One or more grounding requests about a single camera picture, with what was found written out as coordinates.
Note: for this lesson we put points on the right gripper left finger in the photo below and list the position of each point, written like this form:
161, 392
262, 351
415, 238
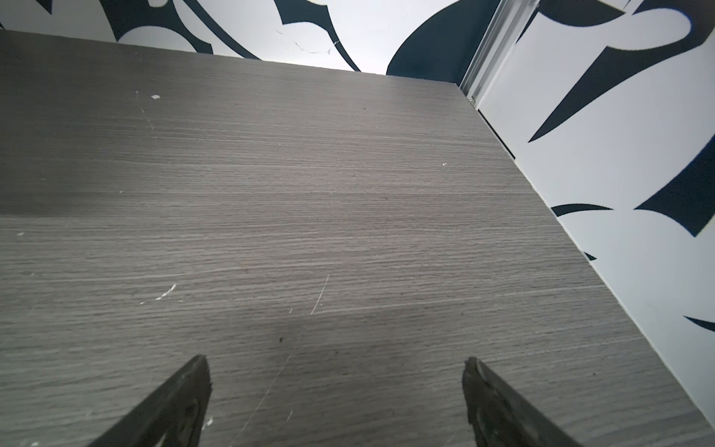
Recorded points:
172, 415

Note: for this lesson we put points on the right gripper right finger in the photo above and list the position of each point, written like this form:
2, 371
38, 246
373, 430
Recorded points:
500, 416

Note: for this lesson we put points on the aluminium corner frame post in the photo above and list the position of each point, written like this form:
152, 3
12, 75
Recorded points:
510, 19

